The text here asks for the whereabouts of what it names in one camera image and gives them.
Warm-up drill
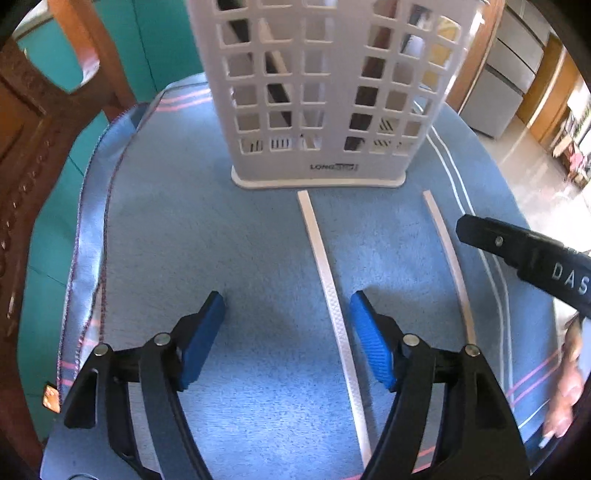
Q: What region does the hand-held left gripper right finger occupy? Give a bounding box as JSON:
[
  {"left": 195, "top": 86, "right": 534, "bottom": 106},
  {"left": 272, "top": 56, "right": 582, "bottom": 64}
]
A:
[{"left": 349, "top": 290, "right": 529, "bottom": 480}]

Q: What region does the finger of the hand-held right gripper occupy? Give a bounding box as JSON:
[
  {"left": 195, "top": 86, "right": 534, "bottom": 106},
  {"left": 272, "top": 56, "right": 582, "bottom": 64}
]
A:
[{"left": 456, "top": 214, "right": 533, "bottom": 274}]

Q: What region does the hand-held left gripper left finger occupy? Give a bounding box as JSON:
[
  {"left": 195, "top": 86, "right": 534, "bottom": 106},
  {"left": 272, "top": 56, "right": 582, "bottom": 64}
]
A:
[{"left": 62, "top": 291, "right": 227, "bottom": 480}]

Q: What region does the white chopstick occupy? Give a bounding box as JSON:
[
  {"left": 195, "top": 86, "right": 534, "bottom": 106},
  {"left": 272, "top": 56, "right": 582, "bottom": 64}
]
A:
[
  {"left": 296, "top": 190, "right": 372, "bottom": 467},
  {"left": 422, "top": 189, "right": 477, "bottom": 344},
  {"left": 256, "top": 18, "right": 289, "bottom": 77}
]

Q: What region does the white plastic utensil basket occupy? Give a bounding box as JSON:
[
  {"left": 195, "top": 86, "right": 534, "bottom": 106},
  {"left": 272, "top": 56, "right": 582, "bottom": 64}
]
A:
[{"left": 187, "top": 0, "right": 485, "bottom": 191}]

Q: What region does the person's right hand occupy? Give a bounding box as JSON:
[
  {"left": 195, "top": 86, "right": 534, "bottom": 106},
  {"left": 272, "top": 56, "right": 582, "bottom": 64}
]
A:
[{"left": 541, "top": 318, "right": 585, "bottom": 439}]

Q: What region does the blue striped cloth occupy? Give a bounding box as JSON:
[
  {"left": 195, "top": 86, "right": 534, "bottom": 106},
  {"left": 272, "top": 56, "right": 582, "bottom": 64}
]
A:
[{"left": 44, "top": 74, "right": 561, "bottom": 480}]

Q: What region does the wooden cabinet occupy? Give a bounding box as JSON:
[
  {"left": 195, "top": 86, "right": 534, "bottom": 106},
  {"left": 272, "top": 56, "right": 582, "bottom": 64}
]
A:
[{"left": 516, "top": 34, "right": 585, "bottom": 144}]

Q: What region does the grey refrigerator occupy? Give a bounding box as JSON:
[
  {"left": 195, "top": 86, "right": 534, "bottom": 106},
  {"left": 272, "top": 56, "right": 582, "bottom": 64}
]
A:
[{"left": 462, "top": 7, "right": 552, "bottom": 139}]

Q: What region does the small orange object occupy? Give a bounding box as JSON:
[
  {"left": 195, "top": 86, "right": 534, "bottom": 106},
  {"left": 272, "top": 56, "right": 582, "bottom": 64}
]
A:
[{"left": 41, "top": 384, "right": 62, "bottom": 415}]

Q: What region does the carved wooden chair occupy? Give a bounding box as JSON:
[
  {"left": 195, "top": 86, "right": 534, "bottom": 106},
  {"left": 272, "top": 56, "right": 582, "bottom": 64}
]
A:
[{"left": 0, "top": 0, "right": 137, "bottom": 457}]

